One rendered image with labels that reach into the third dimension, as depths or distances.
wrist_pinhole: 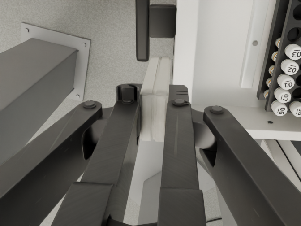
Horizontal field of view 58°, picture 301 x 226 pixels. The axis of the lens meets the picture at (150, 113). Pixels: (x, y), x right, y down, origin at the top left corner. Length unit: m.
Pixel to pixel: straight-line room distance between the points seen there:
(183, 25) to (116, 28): 0.98
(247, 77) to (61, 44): 1.02
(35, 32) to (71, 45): 0.16
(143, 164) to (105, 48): 0.62
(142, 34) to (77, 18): 0.99
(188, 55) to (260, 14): 0.11
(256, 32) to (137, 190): 1.33
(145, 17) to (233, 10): 0.12
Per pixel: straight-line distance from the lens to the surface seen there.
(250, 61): 0.34
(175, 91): 0.16
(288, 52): 0.28
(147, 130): 0.15
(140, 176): 1.49
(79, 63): 1.27
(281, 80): 0.29
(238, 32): 0.34
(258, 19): 0.33
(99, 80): 1.29
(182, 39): 0.24
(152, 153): 1.40
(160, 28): 0.25
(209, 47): 0.34
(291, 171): 0.37
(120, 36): 1.21
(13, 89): 0.86
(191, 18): 0.23
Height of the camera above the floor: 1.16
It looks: 62 degrees down
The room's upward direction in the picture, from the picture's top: 170 degrees counter-clockwise
